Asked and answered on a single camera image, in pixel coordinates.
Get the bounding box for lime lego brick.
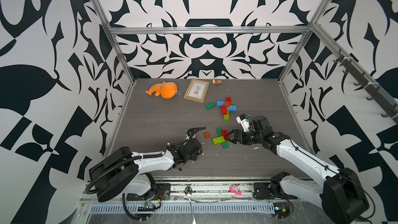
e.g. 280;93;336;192
224;111;230;121
212;136;225;145

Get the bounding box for blue lego brick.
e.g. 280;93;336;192
227;105;237;112
216;100;225;106

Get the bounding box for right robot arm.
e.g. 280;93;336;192
222;115;373;224

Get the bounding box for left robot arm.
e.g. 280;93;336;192
84;127;206;202

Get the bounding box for dark green lego brick centre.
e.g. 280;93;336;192
205;102;216;110

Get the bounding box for metal spoon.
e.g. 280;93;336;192
184;186;197;224

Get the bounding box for small toy figure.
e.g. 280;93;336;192
212;79;222;85

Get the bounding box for orange plush toy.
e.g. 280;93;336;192
145;82;178;99

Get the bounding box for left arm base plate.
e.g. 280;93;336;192
126;183;171;201

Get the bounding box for pink toy on rail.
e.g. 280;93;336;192
229;185;241;196

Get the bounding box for wooden picture frame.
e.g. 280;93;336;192
183;79;210;103

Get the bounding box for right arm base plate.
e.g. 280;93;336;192
253;183;297;200

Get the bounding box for wall hook rack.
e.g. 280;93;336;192
332;49;398;124

